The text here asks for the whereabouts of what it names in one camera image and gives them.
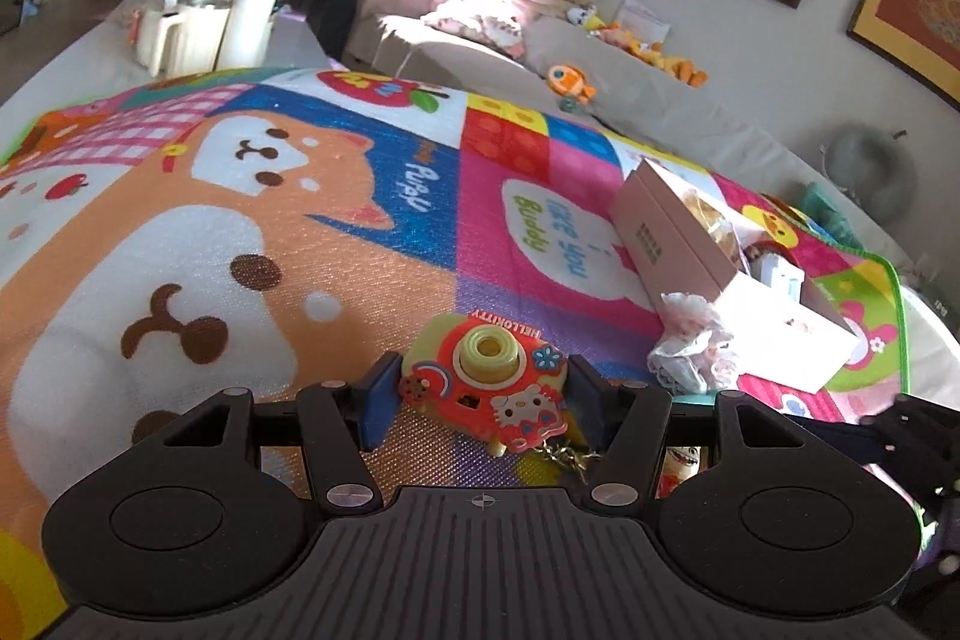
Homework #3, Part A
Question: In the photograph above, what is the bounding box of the pink floral blanket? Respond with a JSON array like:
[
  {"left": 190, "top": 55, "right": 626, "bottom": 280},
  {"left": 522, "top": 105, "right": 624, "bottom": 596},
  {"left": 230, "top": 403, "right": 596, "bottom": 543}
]
[{"left": 420, "top": 0, "right": 526, "bottom": 49}]

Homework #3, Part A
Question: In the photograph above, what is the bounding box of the white paper card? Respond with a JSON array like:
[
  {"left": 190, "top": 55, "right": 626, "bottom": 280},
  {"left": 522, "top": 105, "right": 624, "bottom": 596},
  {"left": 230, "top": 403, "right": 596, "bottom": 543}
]
[{"left": 615, "top": 0, "right": 671, "bottom": 45}]

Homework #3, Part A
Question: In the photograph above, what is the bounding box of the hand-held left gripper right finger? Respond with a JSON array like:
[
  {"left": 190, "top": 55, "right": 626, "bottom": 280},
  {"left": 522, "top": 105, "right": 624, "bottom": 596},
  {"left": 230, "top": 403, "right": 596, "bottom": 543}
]
[{"left": 566, "top": 355, "right": 833, "bottom": 512}]

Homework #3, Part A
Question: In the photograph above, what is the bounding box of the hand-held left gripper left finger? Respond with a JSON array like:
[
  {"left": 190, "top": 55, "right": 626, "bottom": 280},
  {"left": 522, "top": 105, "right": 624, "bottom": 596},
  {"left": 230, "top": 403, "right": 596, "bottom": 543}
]
[{"left": 131, "top": 351, "right": 404, "bottom": 513}]

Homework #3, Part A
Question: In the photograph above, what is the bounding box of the grey neck pillow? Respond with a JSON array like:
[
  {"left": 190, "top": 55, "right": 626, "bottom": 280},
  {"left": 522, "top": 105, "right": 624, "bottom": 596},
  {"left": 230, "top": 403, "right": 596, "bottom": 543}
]
[{"left": 821, "top": 122, "right": 920, "bottom": 229}]

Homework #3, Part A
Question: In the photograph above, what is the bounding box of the beige sofa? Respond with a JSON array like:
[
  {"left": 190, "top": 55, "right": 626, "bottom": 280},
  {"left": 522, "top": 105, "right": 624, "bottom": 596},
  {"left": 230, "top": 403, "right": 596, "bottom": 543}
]
[{"left": 349, "top": 0, "right": 960, "bottom": 341}]

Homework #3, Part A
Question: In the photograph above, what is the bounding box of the green cushion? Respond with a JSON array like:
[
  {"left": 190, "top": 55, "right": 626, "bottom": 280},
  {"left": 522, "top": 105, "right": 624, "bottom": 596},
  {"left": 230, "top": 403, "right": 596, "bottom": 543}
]
[{"left": 795, "top": 181, "right": 871, "bottom": 251}]

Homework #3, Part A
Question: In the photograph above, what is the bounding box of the orange fish plush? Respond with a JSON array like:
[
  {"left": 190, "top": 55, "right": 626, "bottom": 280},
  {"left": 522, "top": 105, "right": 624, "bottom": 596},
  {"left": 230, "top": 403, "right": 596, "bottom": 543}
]
[{"left": 545, "top": 62, "right": 599, "bottom": 103}]

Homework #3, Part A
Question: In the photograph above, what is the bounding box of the white thermos bottle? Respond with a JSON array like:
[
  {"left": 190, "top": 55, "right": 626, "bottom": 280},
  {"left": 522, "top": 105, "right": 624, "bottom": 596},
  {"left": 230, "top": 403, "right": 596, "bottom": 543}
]
[{"left": 216, "top": 0, "right": 291, "bottom": 73}]

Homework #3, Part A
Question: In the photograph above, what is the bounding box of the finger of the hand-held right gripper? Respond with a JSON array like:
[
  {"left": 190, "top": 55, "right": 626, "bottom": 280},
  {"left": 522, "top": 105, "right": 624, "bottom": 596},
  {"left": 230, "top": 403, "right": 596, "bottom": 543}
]
[{"left": 787, "top": 415, "right": 882, "bottom": 465}]

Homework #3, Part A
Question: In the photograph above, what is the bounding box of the red cat toy camera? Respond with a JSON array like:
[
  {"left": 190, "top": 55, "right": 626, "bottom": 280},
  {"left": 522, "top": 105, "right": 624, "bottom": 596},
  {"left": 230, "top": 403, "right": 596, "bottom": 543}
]
[{"left": 400, "top": 310, "right": 601, "bottom": 483}]

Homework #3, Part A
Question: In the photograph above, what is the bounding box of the colourful cartoon play mat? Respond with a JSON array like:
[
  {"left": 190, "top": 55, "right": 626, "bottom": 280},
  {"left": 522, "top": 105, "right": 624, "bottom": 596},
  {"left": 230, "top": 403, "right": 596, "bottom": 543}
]
[{"left": 0, "top": 64, "right": 912, "bottom": 611}]

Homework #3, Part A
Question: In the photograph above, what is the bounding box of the pile of orange plush toys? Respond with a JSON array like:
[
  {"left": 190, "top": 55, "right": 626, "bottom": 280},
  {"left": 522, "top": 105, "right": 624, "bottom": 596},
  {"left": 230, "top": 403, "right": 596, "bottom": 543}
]
[{"left": 592, "top": 21, "right": 710, "bottom": 86}]

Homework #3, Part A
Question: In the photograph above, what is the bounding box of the pink cardboard box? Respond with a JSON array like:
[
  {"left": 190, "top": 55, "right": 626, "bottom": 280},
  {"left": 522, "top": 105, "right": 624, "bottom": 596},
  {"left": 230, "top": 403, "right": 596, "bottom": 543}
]
[{"left": 609, "top": 158, "right": 878, "bottom": 395}]

